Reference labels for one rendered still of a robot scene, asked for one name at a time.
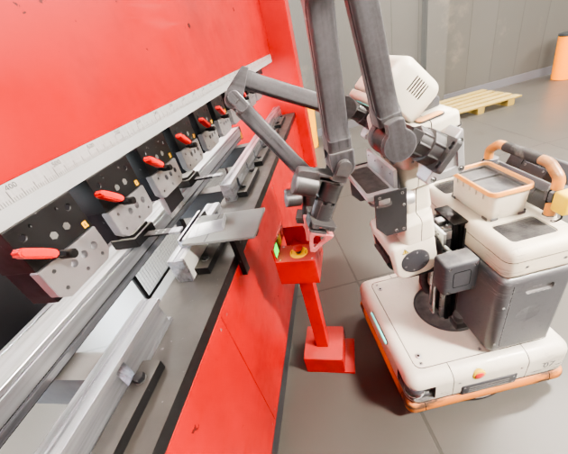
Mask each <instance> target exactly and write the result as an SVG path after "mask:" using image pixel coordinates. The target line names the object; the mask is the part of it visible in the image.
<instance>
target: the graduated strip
mask: <svg viewBox="0 0 568 454"><path fill-rule="evenodd" d="M268 59H271V55H268V56H265V57H263V58H261V59H258V60H256V61H254V62H253V63H251V64H249V65H247V66H245V67H247V68H249V70H251V69H252V68H255V67H257V66H258V65H260V64H261V63H263V62H265V61H266V60H268ZM238 71H239V69H238V70H236V71H235V72H233V73H231V74H228V75H226V76H224V77H221V78H219V79H217V80H216V81H214V82H212V83H210V84H208V85H206V86H203V87H201V88H199V89H198V90H196V91H194V92H192V93H189V94H187V95H184V96H182V97H181V98H179V99H177V100H175V101H173V102H171V103H169V104H166V105H164V106H162V107H161V108H159V109H157V110H155V111H152V112H150V113H147V114H145V115H144V116H142V117H140V118H138V119H136V120H134V121H132V122H130V123H127V124H126V125H124V126H122V127H120V128H118V129H115V130H113V131H111V132H109V133H107V134H105V135H103V136H101V137H99V138H97V139H95V140H93V141H91V142H89V143H87V144H85V145H83V146H81V147H79V148H76V149H74V150H72V151H70V152H68V153H66V154H64V155H62V156H60V157H58V158H56V159H54V160H52V161H50V162H48V163H46V164H44V165H42V166H39V167H37V168H35V169H33V170H31V171H29V172H27V173H25V174H23V175H21V176H19V177H17V178H15V179H13V180H11V181H9V182H7V183H5V184H2V185H1V186H0V210H2V209H4V208H6V207H7V206H8V205H10V204H13V203H14V202H16V201H18V200H20V199H21V198H23V197H25V196H27V195H28V194H30V193H32V192H34V191H35V190H37V189H39V188H41V187H43V186H45V185H47V184H49V183H50V182H51V181H53V180H55V179H56V178H58V177H61V176H63V175H64V174H66V173H68V172H70V170H72V169H74V168H77V167H78V166H80V165H82V164H84V163H85V162H87V161H89V160H91V159H92V158H94V157H96V156H98V155H99V154H101V153H103V152H105V151H107V150H109V149H111V148H113V146H115V145H117V144H119V143H121V142H122V141H125V140H127V139H128V138H130V137H132V136H134V135H135V134H136V133H138V132H141V131H142V130H144V129H146V128H148V127H150V126H151V125H153V124H155V123H156V122H158V121H160V120H162V119H164V118H165V117H167V116H169V115H171V114H173V113H175V112H176V111H178V110H179V109H181V108H183V107H185V106H186V105H188V104H191V103H193V102H194V101H196V100H197V99H199V98H200V97H202V96H204V95H207V94H208V93H210V92H212V91H214V90H215V89H217V88H218V87H220V86H222V85H224V84H226V83H228V82H229V81H231V80H233V79H234V77H235V75H236V74H237V72H238Z"/></svg>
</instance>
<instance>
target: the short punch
mask: <svg viewBox="0 0 568 454"><path fill-rule="evenodd" d="M183 199H184V197H183V195H182V194H181V192H180V189H179V186H177V187H176V188H175V189H174V190H173V191H172V192H171V193H170V194H169V195H168V196H167V197H164V198H161V199H160V203H161V205H162V207H163V208H164V210H165V212H166V214H169V215H170V217H171V219H173V217H174V216H175V215H176V214H177V212H178V211H179V210H180V209H181V207H182V206H183V205H184V202H183Z"/></svg>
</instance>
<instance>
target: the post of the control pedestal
mask: <svg viewBox="0 0 568 454"><path fill-rule="evenodd" d="M300 288H301V292H302V295H303V298H304V301H305V305H306V308H307V314H308V317H309V321H310V323H311V327H312V330H313V333H314V336H315V340H316V345H317V347H328V340H329V337H328V333H327V328H326V325H325V318H324V315H323V310H322V306H321V303H320V299H319V295H318V291H317V287H316V283H303V284H300Z"/></svg>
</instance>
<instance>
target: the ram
mask: <svg viewBox="0 0 568 454"><path fill-rule="evenodd" d="M268 55H270V49H269V44H268V41H267V36H266V32H265V28H264V24H263V20H262V16H261V9H260V5H259V0H0V186H1V185H2V184H5V183H7V182H9V181H11V180H13V179H15V178H17V177H19V176H21V175H23V174H25V173H27V172H29V171H31V170H33V169H35V168H37V167H39V166H42V165H44V164H46V163H48V162H50V161H52V160H54V159H56V158H58V157H60V156H62V155H64V154H66V153H68V152H70V151H72V150H74V149H76V148H79V147H81V146H83V145H85V144H87V143H89V142H91V141H93V140H95V139H97V138H99V137H101V136H103V135H105V134H107V133H109V132H111V131H113V130H115V129H118V128H120V127H122V126H124V125H126V124H127V123H130V122H132V121H134V120H136V119H138V118H140V117H142V116H144V115H145V114H148V113H150V112H152V111H155V110H157V109H159V108H161V107H162V106H164V105H166V104H169V103H171V102H173V101H175V100H177V99H179V98H181V97H182V96H184V95H187V94H189V93H192V92H194V91H196V90H198V89H199V88H201V87H203V86H206V85H208V84H210V83H212V82H214V81H216V80H217V79H219V78H221V77H224V76H226V75H228V74H231V73H233V72H235V71H236V70H238V69H240V67H241V66H247V65H249V64H251V63H253V62H254V61H256V60H258V59H261V58H263V57H265V56H268ZM232 81H233V80H231V81H229V82H228V83H226V84H224V85H222V86H220V87H218V88H217V89H215V90H214V91H212V92H210V93H208V94H207V95H204V96H202V97H200V98H199V99H197V100H196V101H194V102H193V103H191V104H188V105H186V106H185V107H183V108H181V109H179V110H178V111H176V112H175V113H172V114H171V115H169V116H167V117H165V118H164V119H162V120H160V121H158V122H156V123H155V124H153V125H151V126H150V127H148V128H146V129H144V130H142V131H141V132H138V133H136V134H135V135H134V136H132V137H130V138H128V139H127V140H125V141H122V142H121V143H119V144H117V145H115V146H113V148H111V149H109V150H107V151H105V152H103V153H101V154H99V155H98V156H96V157H94V158H92V159H91V160H89V161H87V162H85V163H84V164H82V165H80V166H78V167H77V168H74V169H72V170H70V172H68V173H66V174H64V175H63V176H61V177H58V178H56V179H55V180H53V181H51V182H50V183H49V184H47V185H45V186H43V187H41V188H39V189H37V190H35V191H34V192H32V193H30V194H28V195H27V196H25V197H23V198H21V199H20V200H18V201H16V202H14V203H13V204H10V205H8V206H7V207H6V208H4V209H2V210H0V233H1V232H3V231H5V230H6V229H8V228H10V227H11V226H13V225H14V224H16V223H18V222H19V221H21V220H22V219H23V218H25V217H27V216H28V215H30V214H31V213H34V212H35V211H37V210H38V209H40V208H41V207H43V206H44V205H46V204H47V203H49V202H51V201H52V200H54V199H55V198H57V197H58V196H60V195H62V194H64V193H65V192H67V191H68V190H70V189H71V188H72V187H74V186H76V185H78V184H79V183H81V182H82V181H84V180H85V179H87V178H89V177H91V176H92V175H94V174H95V173H96V172H98V171H99V170H101V169H102V168H105V167H106V166H108V165H109V164H111V163H113V162H114V161H116V160H117V159H119V158H121V157H122V156H123V155H125V154H126V153H128V152H129V151H131V150H133V149H135V148H136V147H138V146H140V145H141V144H143V143H144V142H146V141H147V140H149V139H150V138H152V137H153V136H155V135H157V134H158V133H160V132H162V131H163V130H165V129H167V128H168V127H170V126H171V125H172V124H174V123H176V122H177V121H179V120H180V119H182V118H184V117H185V116H187V115H188V114H191V113H192V112H194V111H195V110H196V109H197V108H199V107H201V106H202V105H204V104H206V103H207V102H209V101H211V100H212V99H214V98H215V97H217V96H219V95H221V94H222V93H223V92H224V91H226V90H227V88H228V87H229V85H230V84H231V82H232Z"/></svg>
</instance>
